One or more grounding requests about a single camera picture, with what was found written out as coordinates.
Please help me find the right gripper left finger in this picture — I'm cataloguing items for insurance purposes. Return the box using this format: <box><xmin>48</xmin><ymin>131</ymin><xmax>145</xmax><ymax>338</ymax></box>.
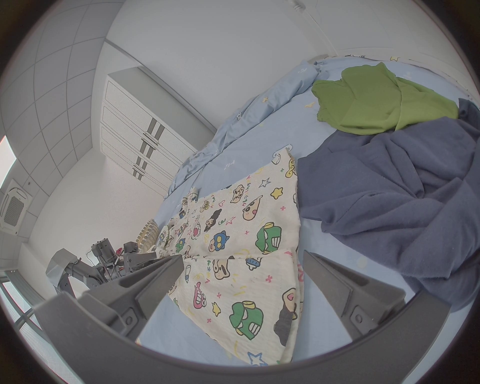
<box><xmin>79</xmin><ymin>255</ymin><xmax>185</xmax><ymax>342</ymax></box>

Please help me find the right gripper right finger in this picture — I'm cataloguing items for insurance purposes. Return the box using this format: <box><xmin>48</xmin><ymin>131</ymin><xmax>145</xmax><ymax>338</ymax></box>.
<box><xmin>303</xmin><ymin>250</ymin><xmax>407</xmax><ymax>342</ymax></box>

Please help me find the white printed pyjama top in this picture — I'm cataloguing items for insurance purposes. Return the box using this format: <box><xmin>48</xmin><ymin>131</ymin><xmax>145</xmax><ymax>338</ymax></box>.
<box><xmin>155</xmin><ymin>148</ymin><xmax>304</xmax><ymax>366</ymax></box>

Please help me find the round woven basket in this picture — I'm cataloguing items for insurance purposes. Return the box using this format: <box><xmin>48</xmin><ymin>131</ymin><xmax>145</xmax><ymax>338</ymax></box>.
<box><xmin>136</xmin><ymin>218</ymin><xmax>159</xmax><ymax>256</ymax></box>

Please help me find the dark blue garment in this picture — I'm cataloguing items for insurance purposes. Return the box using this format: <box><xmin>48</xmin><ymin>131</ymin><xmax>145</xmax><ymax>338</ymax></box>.
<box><xmin>296</xmin><ymin>98</ymin><xmax>480</xmax><ymax>312</ymax></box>

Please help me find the bed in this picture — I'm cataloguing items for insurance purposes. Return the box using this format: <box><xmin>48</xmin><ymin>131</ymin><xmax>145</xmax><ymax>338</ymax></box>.
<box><xmin>135</xmin><ymin>0</ymin><xmax>480</xmax><ymax>366</ymax></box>

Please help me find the green garment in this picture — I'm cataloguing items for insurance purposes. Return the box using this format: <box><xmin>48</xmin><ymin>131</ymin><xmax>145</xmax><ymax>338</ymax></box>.
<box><xmin>312</xmin><ymin>62</ymin><xmax>460</xmax><ymax>136</ymax></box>

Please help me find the window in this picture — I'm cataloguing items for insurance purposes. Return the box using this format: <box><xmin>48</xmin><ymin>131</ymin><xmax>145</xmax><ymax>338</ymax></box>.
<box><xmin>0</xmin><ymin>272</ymin><xmax>76</xmax><ymax>379</ymax></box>

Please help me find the white ceiling air conditioner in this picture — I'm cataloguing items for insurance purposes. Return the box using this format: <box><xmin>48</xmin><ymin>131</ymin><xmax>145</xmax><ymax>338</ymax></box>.
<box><xmin>0</xmin><ymin>178</ymin><xmax>35</xmax><ymax>237</ymax></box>

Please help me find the white wardrobe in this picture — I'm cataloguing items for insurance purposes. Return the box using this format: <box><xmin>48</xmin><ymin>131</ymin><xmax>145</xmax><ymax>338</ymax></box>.
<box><xmin>100</xmin><ymin>67</ymin><xmax>218</xmax><ymax>199</ymax></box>

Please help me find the ceiling light panel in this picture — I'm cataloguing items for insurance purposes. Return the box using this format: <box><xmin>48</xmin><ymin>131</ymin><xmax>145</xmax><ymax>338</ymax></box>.
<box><xmin>0</xmin><ymin>135</ymin><xmax>17</xmax><ymax>188</ymax></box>

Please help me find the pale blue quilt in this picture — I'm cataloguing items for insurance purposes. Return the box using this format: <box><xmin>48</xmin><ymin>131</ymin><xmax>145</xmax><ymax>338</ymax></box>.
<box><xmin>165</xmin><ymin>59</ymin><xmax>331</xmax><ymax>197</ymax></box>

